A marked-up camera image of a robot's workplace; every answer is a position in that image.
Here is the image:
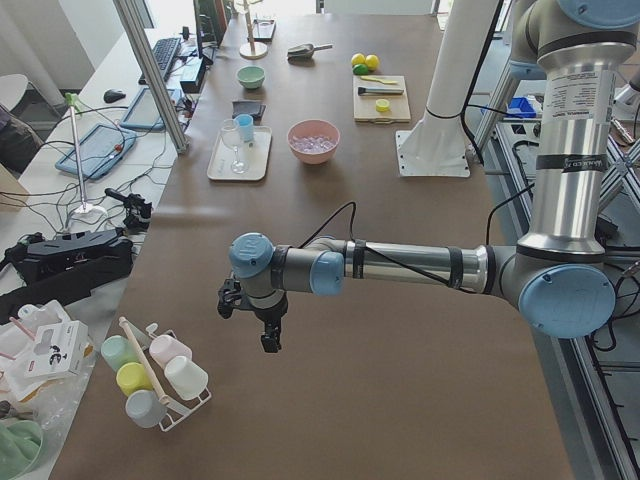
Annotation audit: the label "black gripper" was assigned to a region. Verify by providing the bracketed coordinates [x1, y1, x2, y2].
[217, 278, 288, 353]

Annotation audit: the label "stainless steel ice scoop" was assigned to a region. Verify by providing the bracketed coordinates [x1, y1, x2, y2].
[286, 43, 333, 61]

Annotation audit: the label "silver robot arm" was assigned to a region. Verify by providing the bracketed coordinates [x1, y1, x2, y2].
[217, 1, 639, 353]

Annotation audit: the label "white cup on rack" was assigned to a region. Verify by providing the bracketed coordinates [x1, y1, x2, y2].
[164, 355, 209, 400]

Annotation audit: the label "pink cup on rack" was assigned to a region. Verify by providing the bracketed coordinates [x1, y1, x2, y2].
[149, 334, 192, 369]

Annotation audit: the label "yellow cup on rack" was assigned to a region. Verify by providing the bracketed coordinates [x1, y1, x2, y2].
[116, 362, 153, 397]

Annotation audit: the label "grey cup on rack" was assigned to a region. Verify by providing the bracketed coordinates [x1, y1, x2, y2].
[125, 390, 167, 428]

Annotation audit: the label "green cup on rack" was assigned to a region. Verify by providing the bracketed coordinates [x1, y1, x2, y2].
[100, 335, 138, 373]

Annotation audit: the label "clear ice cubes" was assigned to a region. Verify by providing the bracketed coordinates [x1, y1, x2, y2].
[291, 135, 336, 154]

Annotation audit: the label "light blue cup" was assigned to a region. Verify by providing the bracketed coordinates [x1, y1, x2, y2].
[235, 113, 254, 143]

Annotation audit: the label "beige serving tray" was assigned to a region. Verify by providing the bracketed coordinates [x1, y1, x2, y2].
[206, 126, 272, 182]

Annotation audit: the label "black controller device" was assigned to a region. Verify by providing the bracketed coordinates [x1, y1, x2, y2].
[1, 228, 133, 285]

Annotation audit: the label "pink bowl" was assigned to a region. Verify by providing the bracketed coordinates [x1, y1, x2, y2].
[287, 119, 341, 165]

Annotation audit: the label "clear wine glass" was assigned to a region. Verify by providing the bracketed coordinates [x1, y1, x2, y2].
[220, 119, 247, 174]

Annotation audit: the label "white product box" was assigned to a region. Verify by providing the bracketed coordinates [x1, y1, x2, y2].
[25, 321, 88, 380]

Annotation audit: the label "silver stand with base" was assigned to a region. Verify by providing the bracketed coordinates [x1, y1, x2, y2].
[65, 93, 108, 222]

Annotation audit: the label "grey folded cloth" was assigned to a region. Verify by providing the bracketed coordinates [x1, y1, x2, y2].
[231, 100, 266, 122]

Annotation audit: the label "blue tablet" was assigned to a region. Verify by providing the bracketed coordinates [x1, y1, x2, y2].
[120, 87, 164, 131]
[80, 124, 137, 180]

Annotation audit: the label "half lemon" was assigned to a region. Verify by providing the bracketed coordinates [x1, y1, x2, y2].
[375, 99, 390, 112]

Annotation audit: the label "bamboo cutting board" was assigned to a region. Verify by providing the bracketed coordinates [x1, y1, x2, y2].
[353, 75, 411, 123]

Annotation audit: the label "steel muddler black tip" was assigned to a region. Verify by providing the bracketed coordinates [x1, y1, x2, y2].
[357, 86, 404, 96]

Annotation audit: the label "large green bowl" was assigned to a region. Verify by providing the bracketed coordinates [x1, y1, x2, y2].
[1, 420, 43, 479]

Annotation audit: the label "yellow plastic knife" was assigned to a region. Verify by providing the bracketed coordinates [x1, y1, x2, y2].
[359, 75, 398, 85]

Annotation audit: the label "green lime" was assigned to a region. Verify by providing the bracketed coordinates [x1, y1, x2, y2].
[352, 63, 370, 76]

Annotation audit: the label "wooden mug tree stand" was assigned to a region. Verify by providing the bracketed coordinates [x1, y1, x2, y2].
[239, 0, 268, 60]

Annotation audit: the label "black computer mouse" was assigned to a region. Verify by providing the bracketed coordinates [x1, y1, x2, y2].
[103, 89, 126, 104]

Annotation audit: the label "yellow lemon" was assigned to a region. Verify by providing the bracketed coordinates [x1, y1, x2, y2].
[351, 53, 366, 66]
[364, 54, 380, 71]

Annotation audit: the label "black keyboard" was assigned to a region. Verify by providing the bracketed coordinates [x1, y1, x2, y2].
[152, 37, 182, 81]

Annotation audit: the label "blue parts bin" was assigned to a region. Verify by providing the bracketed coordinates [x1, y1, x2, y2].
[507, 97, 537, 119]

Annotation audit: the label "white wire cup rack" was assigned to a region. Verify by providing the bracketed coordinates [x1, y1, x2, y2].
[118, 316, 213, 433]

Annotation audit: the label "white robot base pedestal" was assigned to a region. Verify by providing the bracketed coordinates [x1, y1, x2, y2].
[396, 0, 502, 178]

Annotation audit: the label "aluminium frame post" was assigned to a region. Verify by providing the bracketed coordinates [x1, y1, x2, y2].
[113, 0, 188, 154]

